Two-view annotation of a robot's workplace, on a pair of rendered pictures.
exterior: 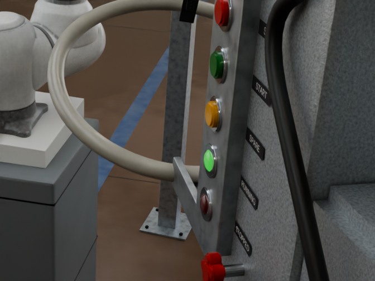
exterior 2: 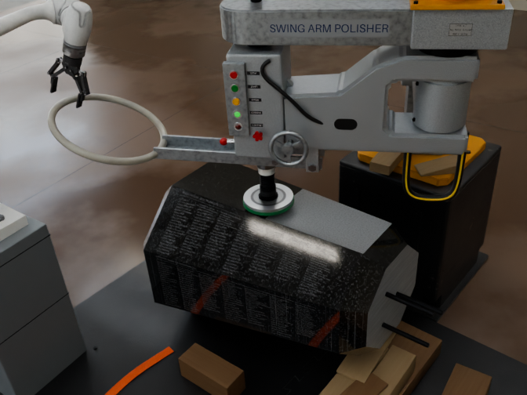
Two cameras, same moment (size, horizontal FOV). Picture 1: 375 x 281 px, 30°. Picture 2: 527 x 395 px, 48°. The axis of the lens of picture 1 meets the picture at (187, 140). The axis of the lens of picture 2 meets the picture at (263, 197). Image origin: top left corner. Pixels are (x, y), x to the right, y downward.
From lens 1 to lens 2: 1.81 m
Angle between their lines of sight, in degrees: 53
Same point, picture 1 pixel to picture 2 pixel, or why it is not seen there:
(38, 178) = (37, 227)
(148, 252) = not seen: outside the picture
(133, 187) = not seen: outside the picture
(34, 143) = (13, 217)
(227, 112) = (244, 97)
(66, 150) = not seen: hidden behind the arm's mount
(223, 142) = (244, 105)
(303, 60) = (273, 73)
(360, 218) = (298, 94)
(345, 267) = (301, 104)
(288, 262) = (281, 115)
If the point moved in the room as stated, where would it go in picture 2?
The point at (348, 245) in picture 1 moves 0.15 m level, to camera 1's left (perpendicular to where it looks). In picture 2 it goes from (300, 99) to (282, 117)
